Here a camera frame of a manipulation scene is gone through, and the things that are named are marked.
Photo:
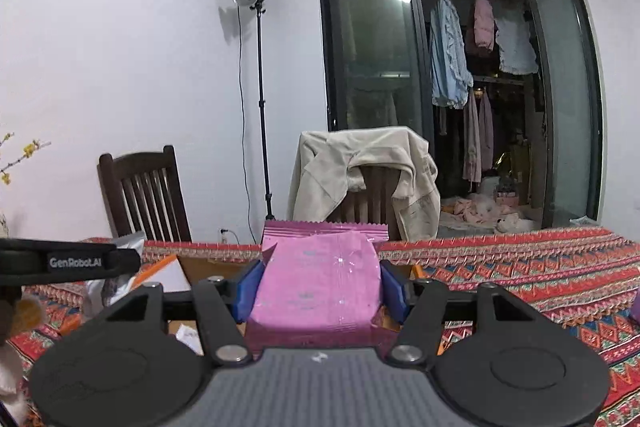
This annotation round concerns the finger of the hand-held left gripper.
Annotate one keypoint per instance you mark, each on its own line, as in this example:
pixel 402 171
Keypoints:
pixel 75 262

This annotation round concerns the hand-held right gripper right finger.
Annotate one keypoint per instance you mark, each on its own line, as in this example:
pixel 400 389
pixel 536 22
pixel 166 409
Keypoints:
pixel 392 292

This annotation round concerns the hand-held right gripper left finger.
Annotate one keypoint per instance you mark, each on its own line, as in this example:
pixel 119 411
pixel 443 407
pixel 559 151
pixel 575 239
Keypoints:
pixel 247 292

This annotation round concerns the white grey snack packet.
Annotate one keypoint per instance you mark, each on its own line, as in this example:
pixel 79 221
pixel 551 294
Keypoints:
pixel 107 292

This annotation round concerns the red cardboard box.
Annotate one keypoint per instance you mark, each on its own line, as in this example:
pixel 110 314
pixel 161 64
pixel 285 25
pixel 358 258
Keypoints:
pixel 210 267

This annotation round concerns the pink snack packet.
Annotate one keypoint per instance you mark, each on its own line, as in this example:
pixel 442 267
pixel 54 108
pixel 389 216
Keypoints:
pixel 315 287

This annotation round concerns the person's left hand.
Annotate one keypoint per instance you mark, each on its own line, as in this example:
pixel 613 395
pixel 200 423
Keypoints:
pixel 12 372

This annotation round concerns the jacket-draped wooden chair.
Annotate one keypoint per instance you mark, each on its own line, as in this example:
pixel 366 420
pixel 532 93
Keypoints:
pixel 372 197

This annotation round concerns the dark wooden chair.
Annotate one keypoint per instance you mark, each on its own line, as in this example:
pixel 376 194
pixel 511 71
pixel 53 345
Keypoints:
pixel 145 192

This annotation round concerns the red patterned tablecloth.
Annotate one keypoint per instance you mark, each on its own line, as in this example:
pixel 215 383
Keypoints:
pixel 500 267

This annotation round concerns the heap of pale clothes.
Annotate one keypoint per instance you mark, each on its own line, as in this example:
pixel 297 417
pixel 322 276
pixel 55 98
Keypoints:
pixel 480 212

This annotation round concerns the yellow flower branches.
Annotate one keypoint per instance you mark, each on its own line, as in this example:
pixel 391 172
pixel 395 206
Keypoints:
pixel 30 148

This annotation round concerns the beige jacket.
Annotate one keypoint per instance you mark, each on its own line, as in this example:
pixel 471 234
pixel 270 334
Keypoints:
pixel 325 177

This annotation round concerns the pale pink hanging garment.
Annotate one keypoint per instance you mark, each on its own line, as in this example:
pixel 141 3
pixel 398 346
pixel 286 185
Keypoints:
pixel 471 137
pixel 486 127

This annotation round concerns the studio light on stand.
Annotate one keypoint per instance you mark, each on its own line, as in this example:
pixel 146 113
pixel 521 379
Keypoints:
pixel 261 107

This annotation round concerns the sliding glass door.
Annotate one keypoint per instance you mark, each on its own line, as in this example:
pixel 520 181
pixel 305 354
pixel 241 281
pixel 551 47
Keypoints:
pixel 370 57

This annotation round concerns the light blue hanging shirt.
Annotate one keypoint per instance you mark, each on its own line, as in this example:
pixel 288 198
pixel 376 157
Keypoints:
pixel 447 57

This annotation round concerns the purple tissue pack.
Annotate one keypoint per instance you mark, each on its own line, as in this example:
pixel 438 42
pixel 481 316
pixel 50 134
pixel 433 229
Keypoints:
pixel 636 304

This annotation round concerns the white hanging top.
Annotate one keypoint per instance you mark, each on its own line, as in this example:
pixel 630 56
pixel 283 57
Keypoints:
pixel 515 49

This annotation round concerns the pink hanging top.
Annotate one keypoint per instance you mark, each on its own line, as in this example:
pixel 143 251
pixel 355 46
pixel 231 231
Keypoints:
pixel 483 27

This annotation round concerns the white wall socket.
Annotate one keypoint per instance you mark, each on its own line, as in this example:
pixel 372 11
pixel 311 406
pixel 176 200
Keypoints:
pixel 225 235

